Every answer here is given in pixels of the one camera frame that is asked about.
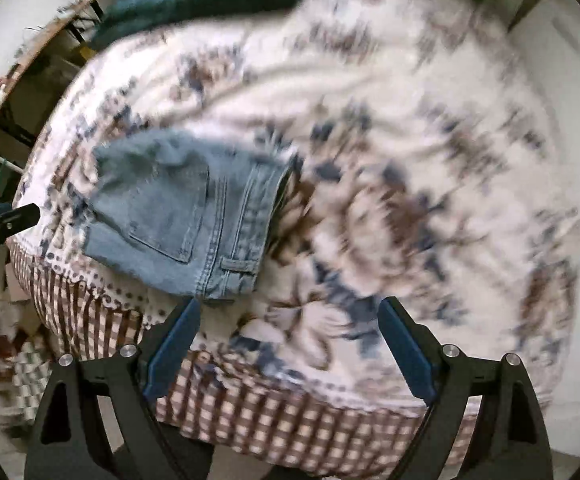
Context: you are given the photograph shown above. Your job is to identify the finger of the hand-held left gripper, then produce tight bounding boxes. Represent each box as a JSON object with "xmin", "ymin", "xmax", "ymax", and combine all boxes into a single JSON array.
[{"xmin": 0, "ymin": 203, "xmax": 41, "ymax": 266}]

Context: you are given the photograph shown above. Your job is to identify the wooden shelf rack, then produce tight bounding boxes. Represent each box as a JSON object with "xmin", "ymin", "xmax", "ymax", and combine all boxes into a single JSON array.
[{"xmin": 0, "ymin": 0, "xmax": 126, "ymax": 151}]

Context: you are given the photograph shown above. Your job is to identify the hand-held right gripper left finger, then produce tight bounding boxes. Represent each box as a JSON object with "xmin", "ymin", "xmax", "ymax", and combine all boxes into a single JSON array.
[{"xmin": 24, "ymin": 298, "xmax": 216, "ymax": 480}]

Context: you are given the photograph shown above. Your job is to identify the light blue denim pants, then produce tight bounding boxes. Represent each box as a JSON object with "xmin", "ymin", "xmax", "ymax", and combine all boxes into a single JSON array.
[{"xmin": 81, "ymin": 128, "xmax": 295, "ymax": 302}]

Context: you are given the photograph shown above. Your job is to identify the brown checkered mattress cover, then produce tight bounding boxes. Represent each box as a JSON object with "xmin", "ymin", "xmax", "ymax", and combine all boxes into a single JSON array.
[{"xmin": 7, "ymin": 240, "xmax": 476, "ymax": 476}]

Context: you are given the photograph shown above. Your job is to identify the floral printed bed sheet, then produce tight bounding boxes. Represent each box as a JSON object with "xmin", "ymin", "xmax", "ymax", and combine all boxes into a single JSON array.
[{"xmin": 12, "ymin": 0, "xmax": 580, "ymax": 406}]

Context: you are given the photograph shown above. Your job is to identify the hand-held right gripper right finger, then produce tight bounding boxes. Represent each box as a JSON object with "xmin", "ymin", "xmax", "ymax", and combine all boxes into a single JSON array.
[{"xmin": 377, "ymin": 296, "xmax": 555, "ymax": 480}]

